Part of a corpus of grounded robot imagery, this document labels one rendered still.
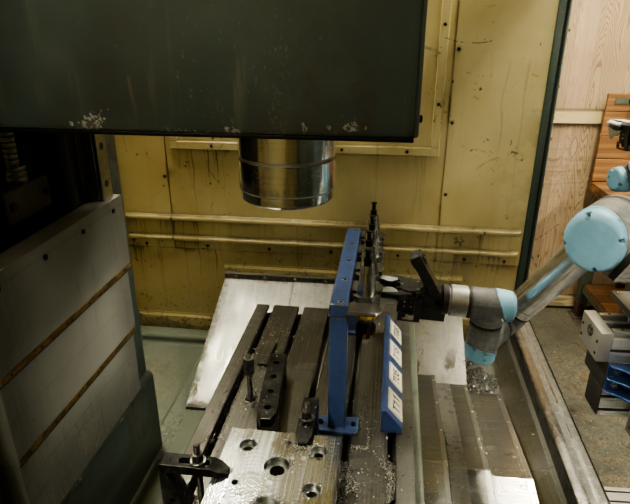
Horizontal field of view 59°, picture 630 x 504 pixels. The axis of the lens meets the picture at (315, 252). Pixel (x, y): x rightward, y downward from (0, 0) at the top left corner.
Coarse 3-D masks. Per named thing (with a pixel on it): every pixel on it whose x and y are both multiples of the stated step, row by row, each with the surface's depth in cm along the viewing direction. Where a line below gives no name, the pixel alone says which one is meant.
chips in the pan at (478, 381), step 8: (480, 368) 194; (472, 376) 189; (480, 376) 189; (488, 376) 189; (472, 384) 185; (480, 384) 185; (488, 384) 185; (496, 384) 186; (472, 392) 183; (480, 392) 182; (488, 392) 182
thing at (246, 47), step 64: (0, 0) 76; (64, 0) 75; (128, 0) 74; (192, 0) 73; (256, 0) 72; (320, 0) 71; (384, 0) 70; (0, 64) 80; (64, 64) 78; (128, 64) 77; (192, 64) 76; (256, 64) 75; (320, 64) 74; (384, 64) 73; (0, 128) 84; (64, 128) 82; (128, 128) 81; (192, 128) 80; (256, 128) 78; (320, 128) 77; (384, 128) 76
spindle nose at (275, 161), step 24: (240, 144) 88; (264, 144) 84; (288, 144) 83; (312, 144) 84; (240, 168) 90; (264, 168) 85; (288, 168) 85; (312, 168) 86; (264, 192) 87; (288, 192) 86; (312, 192) 87
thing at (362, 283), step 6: (372, 264) 119; (366, 270) 118; (372, 270) 119; (360, 276) 120; (366, 276) 119; (372, 276) 119; (360, 282) 120; (366, 282) 119; (372, 282) 119; (360, 288) 120; (366, 288) 119; (372, 288) 120; (360, 294) 120; (366, 294) 120; (372, 294) 120
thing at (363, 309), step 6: (348, 306) 118; (354, 306) 118; (360, 306) 118; (366, 306) 118; (372, 306) 118; (378, 306) 118; (348, 312) 116; (354, 312) 116; (360, 312) 116; (366, 312) 116; (372, 312) 116; (378, 312) 116
